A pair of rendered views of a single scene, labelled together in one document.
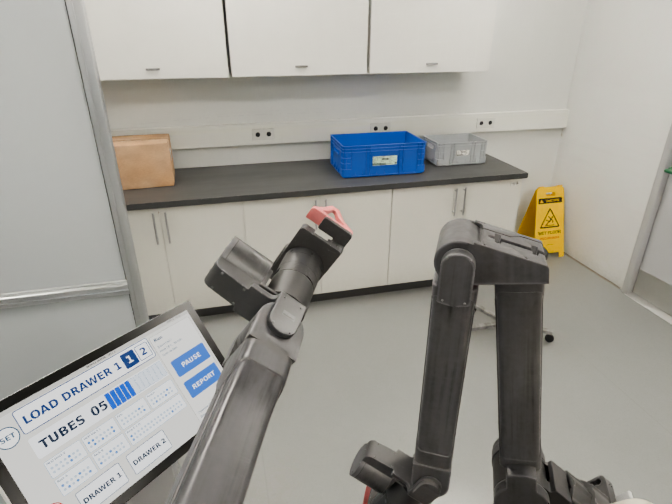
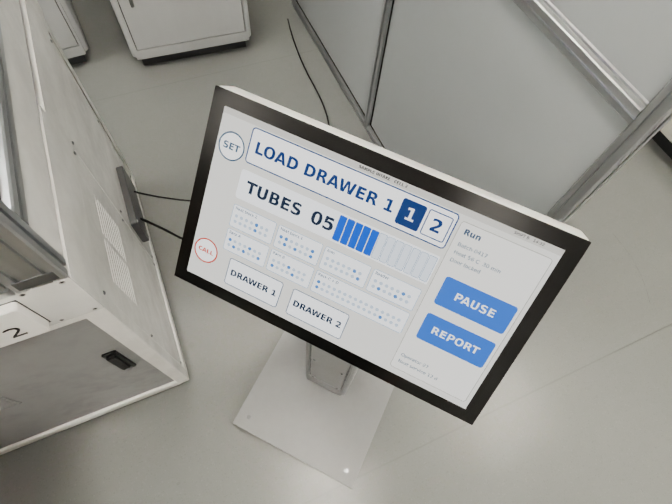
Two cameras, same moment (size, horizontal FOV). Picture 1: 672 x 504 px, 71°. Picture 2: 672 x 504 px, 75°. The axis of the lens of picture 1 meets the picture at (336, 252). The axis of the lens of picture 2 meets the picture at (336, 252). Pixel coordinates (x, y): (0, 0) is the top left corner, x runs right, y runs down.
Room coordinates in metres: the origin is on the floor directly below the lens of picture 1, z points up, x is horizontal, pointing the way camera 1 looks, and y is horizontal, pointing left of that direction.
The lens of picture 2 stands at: (0.71, 0.20, 1.63)
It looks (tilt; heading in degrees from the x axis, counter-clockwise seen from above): 63 degrees down; 74
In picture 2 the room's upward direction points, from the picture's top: 8 degrees clockwise
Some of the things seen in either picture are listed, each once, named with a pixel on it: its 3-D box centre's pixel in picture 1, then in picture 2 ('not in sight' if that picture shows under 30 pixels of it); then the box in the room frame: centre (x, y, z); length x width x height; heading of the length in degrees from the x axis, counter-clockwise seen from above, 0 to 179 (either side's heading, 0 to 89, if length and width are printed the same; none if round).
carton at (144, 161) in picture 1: (139, 161); not in sight; (3.06, 1.29, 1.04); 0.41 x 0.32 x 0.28; 104
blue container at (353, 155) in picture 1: (376, 153); not in sight; (3.38, -0.29, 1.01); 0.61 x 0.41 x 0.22; 104
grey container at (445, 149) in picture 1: (453, 149); not in sight; (3.61, -0.90, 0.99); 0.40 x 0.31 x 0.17; 104
